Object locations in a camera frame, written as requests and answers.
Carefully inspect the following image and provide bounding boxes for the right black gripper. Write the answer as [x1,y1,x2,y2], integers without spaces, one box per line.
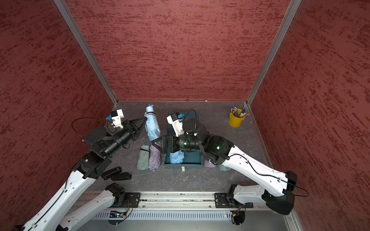
[152,131,204,153]

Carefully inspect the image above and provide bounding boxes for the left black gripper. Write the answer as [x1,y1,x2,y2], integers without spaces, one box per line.
[103,116,147,157]

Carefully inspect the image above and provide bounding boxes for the light blue umbrella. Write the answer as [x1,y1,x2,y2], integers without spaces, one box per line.
[144,104,161,141]
[169,150,185,164]

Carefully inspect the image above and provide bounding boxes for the teal three-drawer cabinet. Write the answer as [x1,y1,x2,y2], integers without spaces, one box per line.
[164,112,202,171]

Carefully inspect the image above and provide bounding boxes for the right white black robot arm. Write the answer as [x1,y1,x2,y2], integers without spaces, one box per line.
[152,118,297,215]

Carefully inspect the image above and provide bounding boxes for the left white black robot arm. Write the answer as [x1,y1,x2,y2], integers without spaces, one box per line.
[13,117,147,231]

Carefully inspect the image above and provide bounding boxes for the left lilac umbrella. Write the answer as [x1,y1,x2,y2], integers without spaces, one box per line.
[149,145,161,170]

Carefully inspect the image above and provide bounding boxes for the lilac umbrella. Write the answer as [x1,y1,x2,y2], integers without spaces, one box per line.
[149,145,161,170]
[204,160,217,168]

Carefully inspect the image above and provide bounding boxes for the left sage green umbrella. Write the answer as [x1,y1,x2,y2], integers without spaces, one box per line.
[137,138,150,171]

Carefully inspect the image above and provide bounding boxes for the sage green umbrella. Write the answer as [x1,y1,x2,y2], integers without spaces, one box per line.
[219,165,231,172]
[137,138,150,171]

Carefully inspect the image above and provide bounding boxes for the right lilac umbrella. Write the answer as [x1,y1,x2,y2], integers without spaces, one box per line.
[204,160,217,168]

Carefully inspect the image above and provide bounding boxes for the right sage green umbrella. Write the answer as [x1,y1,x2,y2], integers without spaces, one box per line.
[219,165,231,172]

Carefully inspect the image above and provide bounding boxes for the black block near left base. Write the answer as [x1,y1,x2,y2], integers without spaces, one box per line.
[101,167,122,180]

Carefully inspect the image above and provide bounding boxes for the yellow pen cup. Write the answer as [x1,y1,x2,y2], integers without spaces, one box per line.
[228,113,247,128]

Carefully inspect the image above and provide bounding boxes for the pens in cup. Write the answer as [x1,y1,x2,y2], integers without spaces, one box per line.
[231,105,248,118]

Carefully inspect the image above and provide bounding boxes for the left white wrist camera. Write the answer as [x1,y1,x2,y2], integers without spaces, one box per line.
[106,109,124,129]

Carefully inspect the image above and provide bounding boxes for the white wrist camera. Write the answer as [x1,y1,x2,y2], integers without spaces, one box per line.
[167,113,184,137]
[106,109,124,129]

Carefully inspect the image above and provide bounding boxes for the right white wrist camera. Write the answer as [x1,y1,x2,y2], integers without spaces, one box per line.
[167,113,184,137]

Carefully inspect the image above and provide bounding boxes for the aluminium front rail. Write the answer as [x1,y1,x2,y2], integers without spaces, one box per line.
[69,190,295,211]

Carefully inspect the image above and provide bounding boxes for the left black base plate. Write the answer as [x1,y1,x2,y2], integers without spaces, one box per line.
[112,193,141,208]

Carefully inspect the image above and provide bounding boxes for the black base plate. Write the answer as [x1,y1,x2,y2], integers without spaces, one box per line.
[214,193,254,209]
[112,193,141,208]

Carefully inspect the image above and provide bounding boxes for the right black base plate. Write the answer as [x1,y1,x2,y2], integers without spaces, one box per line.
[214,193,254,209]

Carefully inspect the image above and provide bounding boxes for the left aluminium corner post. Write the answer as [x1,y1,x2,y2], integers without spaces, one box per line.
[53,0,119,106]

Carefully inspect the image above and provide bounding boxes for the aluminium corner post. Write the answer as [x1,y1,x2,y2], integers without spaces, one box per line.
[247,0,302,108]
[53,0,119,106]

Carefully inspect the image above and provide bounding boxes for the right aluminium corner post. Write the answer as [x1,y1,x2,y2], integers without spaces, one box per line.
[247,0,302,108]

